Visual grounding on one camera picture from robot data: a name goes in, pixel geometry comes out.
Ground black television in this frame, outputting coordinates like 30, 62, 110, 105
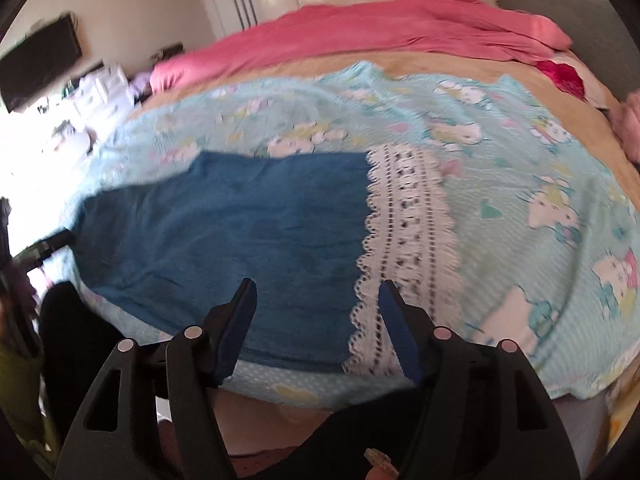
0, 12, 83, 113

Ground red cloth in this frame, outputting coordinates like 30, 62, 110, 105
535, 59, 586, 101

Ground pink duvet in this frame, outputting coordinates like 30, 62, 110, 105
150, 0, 573, 93

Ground person's right hand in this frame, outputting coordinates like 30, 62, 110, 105
364, 447, 401, 480

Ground tan bed sheet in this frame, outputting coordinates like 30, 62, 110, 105
127, 47, 640, 196

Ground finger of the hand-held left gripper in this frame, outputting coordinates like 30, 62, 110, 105
12, 229, 73, 267

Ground cartoon cat printed blanket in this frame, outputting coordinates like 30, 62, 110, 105
65, 60, 640, 411

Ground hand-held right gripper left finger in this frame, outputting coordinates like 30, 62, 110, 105
55, 278, 258, 480

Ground white drawer cabinet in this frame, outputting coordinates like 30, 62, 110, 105
70, 65, 133, 126

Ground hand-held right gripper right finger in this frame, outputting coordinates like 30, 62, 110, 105
378, 280, 581, 480

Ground person's black clothing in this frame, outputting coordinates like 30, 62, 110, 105
40, 282, 431, 480

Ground grey pillow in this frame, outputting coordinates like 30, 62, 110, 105
497, 0, 640, 106

